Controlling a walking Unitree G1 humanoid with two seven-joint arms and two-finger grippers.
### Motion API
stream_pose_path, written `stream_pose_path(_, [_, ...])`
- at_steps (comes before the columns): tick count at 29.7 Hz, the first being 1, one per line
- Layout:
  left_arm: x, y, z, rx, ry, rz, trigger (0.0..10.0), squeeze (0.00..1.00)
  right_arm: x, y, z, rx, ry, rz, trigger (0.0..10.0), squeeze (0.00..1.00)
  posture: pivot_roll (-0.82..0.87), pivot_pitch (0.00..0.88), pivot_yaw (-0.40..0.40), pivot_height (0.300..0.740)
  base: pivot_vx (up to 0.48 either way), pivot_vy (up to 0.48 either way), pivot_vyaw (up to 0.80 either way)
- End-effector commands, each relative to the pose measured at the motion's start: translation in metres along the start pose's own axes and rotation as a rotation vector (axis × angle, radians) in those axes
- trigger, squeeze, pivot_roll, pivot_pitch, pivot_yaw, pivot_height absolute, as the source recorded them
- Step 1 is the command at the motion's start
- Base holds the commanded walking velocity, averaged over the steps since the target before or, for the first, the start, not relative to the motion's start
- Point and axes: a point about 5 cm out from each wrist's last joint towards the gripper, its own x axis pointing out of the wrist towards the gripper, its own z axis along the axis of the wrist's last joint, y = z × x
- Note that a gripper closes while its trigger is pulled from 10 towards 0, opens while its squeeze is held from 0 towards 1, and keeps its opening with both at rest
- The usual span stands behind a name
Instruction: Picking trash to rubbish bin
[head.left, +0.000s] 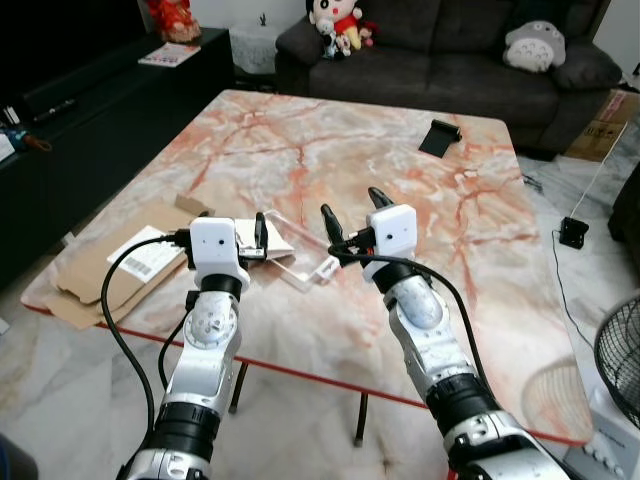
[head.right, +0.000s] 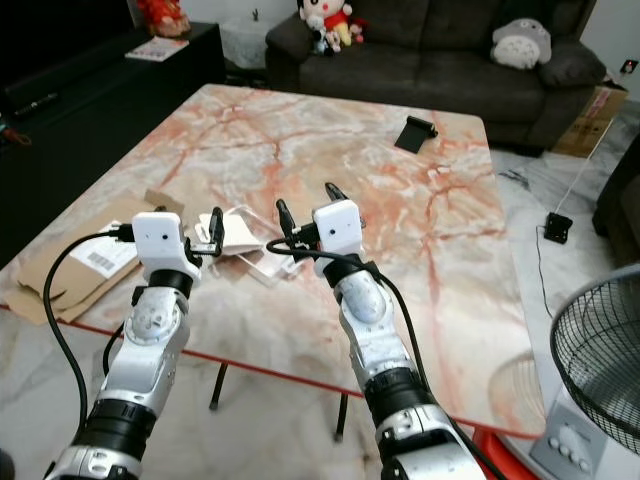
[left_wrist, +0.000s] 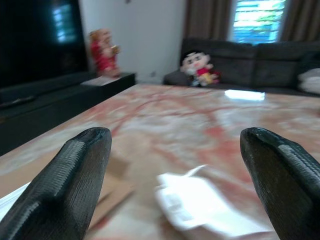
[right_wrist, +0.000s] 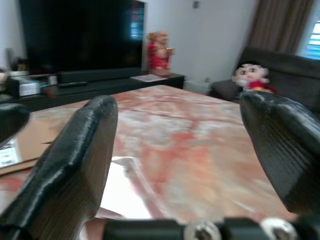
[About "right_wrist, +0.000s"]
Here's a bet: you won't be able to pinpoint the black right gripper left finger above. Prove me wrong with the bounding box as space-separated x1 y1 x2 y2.
0 95 119 240

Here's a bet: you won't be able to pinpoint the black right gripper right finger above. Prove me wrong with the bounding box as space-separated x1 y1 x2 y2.
239 90 320 216

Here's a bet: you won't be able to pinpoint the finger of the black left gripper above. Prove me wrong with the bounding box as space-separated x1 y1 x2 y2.
0 103 31 149

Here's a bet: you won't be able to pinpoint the long white carton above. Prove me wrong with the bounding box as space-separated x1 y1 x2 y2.
98 156 153 220

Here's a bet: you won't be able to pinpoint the brown cardboard sheet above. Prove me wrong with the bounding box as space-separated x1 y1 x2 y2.
0 99 91 176

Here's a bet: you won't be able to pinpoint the white box with blue print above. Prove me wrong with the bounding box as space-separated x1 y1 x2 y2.
17 80 41 97

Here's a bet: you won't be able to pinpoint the dark grey sofa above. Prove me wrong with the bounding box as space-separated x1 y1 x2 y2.
208 47 320 113

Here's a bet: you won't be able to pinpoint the plush doll with red shirt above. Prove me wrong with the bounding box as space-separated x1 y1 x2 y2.
231 59 278 95

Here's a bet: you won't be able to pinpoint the black low TV console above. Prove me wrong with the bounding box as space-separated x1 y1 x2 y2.
0 72 186 112

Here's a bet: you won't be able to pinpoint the black soundbar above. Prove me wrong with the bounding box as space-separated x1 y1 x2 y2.
57 67 143 83

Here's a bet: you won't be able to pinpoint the window with louvres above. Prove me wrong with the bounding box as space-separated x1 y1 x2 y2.
296 17 320 61

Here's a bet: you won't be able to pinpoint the large black television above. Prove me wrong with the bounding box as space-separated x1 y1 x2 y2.
19 0 146 75

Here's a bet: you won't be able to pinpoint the brown curtain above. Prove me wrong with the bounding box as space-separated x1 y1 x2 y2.
246 0 315 54

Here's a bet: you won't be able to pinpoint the flat white papers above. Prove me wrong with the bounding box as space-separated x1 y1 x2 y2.
129 74 171 83

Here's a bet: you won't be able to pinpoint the red and gold statue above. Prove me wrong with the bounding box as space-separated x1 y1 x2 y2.
146 31 176 77

